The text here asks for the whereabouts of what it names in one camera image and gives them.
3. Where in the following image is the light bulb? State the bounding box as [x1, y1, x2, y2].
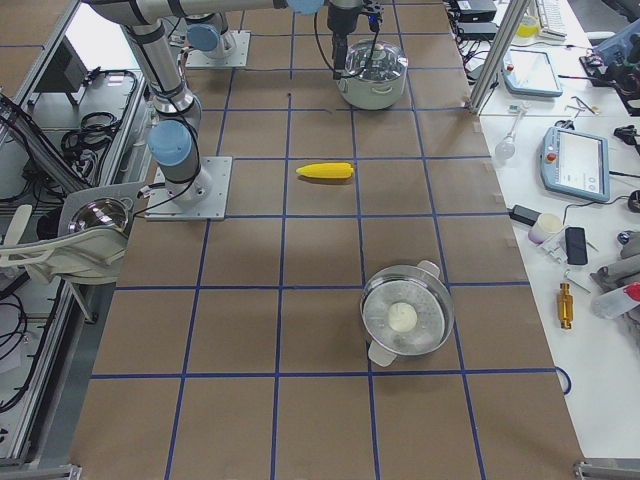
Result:
[494, 135, 516, 163]

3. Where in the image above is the yellow corn cob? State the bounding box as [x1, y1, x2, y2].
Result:
[295, 162, 355, 181]

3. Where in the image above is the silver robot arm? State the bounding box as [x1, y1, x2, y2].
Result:
[88, 1, 365, 206]
[185, 12, 236, 59]

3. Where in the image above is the glass dome lid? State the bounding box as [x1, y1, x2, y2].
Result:
[67, 197, 129, 233]

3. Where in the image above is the steel steamer pot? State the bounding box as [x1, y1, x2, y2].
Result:
[360, 260, 454, 367]

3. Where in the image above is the gold brass fitting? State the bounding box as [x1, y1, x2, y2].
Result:
[557, 282, 574, 330]

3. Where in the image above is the white electric cooking pot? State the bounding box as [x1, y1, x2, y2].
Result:
[337, 70, 407, 110]

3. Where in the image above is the aluminium frame post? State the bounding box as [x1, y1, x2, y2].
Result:
[468, 0, 529, 114]

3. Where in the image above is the white keyboard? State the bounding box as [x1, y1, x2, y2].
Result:
[533, 0, 567, 40]

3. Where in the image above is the far teach pendant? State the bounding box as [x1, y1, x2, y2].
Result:
[502, 49, 563, 98]

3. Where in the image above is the glass pot lid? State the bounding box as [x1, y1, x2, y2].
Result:
[345, 40, 408, 82]

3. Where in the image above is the black power adapter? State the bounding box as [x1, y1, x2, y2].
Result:
[508, 204, 541, 226]

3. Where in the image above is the teach pendant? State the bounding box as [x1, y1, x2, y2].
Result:
[539, 127, 610, 203]
[502, 49, 563, 98]

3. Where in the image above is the black smartphone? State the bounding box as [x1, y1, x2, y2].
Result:
[565, 227, 588, 266]

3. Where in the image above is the near teach pendant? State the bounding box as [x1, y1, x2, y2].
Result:
[539, 127, 610, 203]

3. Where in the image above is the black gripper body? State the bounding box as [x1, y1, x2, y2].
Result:
[327, 3, 359, 35]

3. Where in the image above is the white lavender cup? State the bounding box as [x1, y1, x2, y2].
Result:
[528, 213, 564, 245]

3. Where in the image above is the white steamed bun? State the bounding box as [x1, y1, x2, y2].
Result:
[387, 302, 418, 333]

